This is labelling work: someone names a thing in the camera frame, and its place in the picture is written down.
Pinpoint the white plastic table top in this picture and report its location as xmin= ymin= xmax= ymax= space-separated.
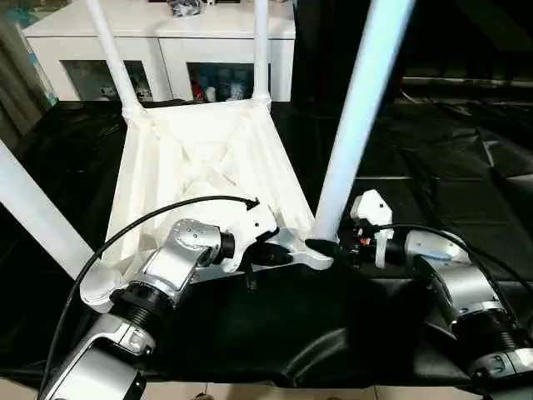
xmin=79 ymin=96 xmax=336 ymax=313

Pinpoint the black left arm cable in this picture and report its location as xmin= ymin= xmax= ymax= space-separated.
xmin=37 ymin=195 xmax=261 ymax=397

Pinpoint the black mat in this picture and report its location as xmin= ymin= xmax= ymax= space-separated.
xmin=0 ymin=96 xmax=533 ymax=393

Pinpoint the black metal rail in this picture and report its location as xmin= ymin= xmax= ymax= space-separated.
xmin=404 ymin=75 xmax=533 ymax=91

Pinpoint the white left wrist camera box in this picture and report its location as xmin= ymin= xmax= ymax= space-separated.
xmin=221 ymin=202 xmax=280 ymax=274

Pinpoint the grey curtain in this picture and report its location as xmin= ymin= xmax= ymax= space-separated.
xmin=0 ymin=12 xmax=52 ymax=143

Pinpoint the white glass-door cabinet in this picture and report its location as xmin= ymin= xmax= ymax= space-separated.
xmin=23 ymin=0 xmax=297 ymax=104

